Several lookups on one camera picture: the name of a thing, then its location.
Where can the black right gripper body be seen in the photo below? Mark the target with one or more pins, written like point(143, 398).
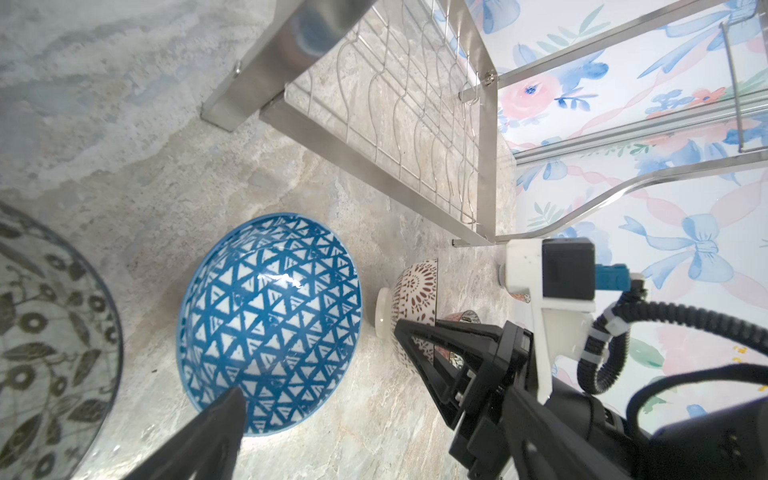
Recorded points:
point(479, 443)

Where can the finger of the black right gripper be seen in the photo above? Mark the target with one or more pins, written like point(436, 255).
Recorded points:
point(487, 353)

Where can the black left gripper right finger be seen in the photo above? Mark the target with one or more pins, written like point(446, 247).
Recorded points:
point(571, 436)

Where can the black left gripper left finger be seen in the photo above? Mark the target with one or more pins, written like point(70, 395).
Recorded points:
point(206, 448)

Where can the red diamond pattern bowl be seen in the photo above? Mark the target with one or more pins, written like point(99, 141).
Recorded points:
point(450, 354)

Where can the blue triangle pattern bowl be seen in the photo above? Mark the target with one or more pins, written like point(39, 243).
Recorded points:
point(275, 309)

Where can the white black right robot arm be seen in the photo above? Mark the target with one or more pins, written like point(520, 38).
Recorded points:
point(727, 444)

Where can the stainless steel dish rack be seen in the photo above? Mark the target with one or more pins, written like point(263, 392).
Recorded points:
point(501, 120)

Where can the black floral pattern bowl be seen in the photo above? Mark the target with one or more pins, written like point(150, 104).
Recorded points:
point(61, 351)

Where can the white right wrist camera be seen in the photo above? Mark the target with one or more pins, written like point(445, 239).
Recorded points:
point(560, 277)

